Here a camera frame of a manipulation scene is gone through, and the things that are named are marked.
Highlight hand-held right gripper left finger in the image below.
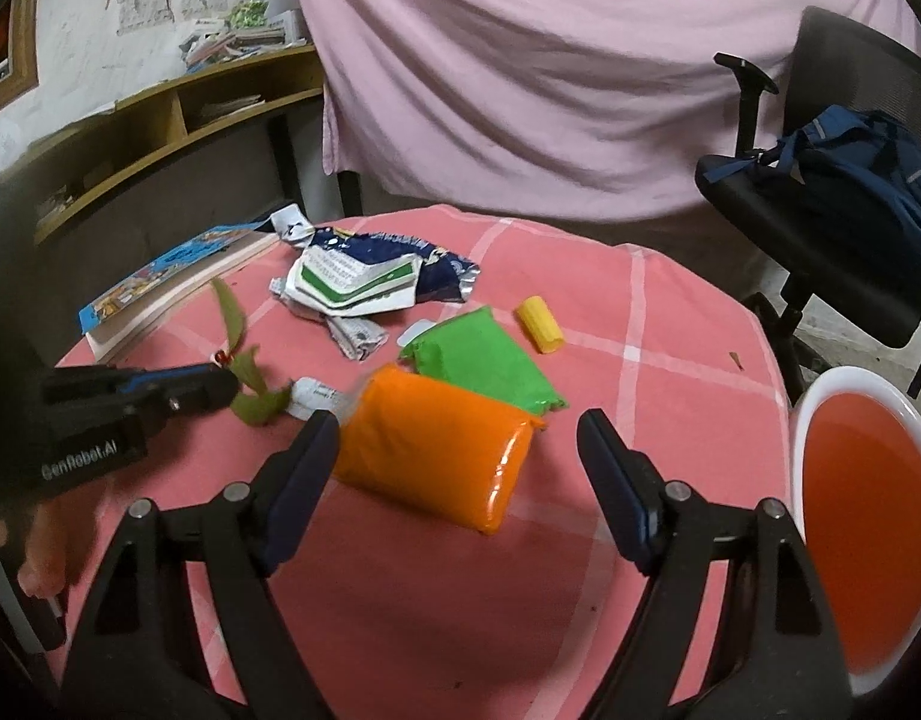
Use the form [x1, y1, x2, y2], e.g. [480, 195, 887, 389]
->
[59, 409, 345, 720]

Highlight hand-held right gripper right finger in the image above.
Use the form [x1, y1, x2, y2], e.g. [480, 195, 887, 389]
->
[576, 409, 855, 720]

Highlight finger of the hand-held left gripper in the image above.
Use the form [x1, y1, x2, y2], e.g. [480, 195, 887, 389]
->
[41, 362, 223, 400]
[119, 371, 241, 436]

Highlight green leafy sprig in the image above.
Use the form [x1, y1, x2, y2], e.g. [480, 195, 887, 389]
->
[211, 277, 295, 427]

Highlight orange plastic packet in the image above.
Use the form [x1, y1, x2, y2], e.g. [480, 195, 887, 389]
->
[331, 364, 547, 537]

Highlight white printed paper wrapper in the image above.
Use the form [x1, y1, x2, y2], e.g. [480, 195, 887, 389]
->
[291, 249, 422, 316]

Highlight white basin with orange inside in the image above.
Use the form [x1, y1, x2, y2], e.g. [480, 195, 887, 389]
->
[790, 365, 921, 698]

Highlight person's left hand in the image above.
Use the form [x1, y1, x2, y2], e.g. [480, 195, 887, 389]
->
[0, 499, 82, 601]

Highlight small white packet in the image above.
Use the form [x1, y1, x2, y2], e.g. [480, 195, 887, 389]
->
[289, 377, 349, 421]

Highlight blue cartoon cover book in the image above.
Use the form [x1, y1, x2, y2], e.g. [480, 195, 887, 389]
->
[77, 221, 281, 365]

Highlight crumpled white wrapper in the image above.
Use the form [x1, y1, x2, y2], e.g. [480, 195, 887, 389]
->
[269, 204, 315, 247]
[269, 276, 390, 361]

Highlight green plastic packet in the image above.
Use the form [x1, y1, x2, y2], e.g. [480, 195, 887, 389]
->
[398, 305, 570, 417]

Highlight yellow ribbed plastic piece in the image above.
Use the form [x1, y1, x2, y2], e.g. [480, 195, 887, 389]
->
[514, 296, 565, 355]

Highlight pink checked tablecloth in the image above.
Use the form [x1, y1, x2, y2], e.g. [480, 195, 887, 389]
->
[55, 202, 795, 720]

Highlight dark blue snack bag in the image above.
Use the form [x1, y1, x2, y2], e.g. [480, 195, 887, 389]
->
[310, 225, 482, 305]

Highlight black metal leg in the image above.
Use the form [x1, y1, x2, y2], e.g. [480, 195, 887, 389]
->
[336, 169, 364, 217]

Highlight wooden shelf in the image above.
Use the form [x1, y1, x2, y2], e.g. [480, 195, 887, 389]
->
[0, 41, 326, 248]

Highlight papers in shelf compartment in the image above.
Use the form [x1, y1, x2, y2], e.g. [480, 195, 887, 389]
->
[197, 94, 266, 121]

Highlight stack of books and papers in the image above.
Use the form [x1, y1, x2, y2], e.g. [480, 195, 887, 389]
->
[179, 9, 309, 72]

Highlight dark blue backpack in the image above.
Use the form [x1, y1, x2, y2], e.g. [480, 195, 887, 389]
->
[696, 106, 921, 293]

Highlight pink hanging cloth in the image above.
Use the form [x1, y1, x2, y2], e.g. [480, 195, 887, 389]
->
[282, 0, 921, 222]

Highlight black office chair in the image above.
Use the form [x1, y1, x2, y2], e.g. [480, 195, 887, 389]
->
[692, 6, 921, 398]

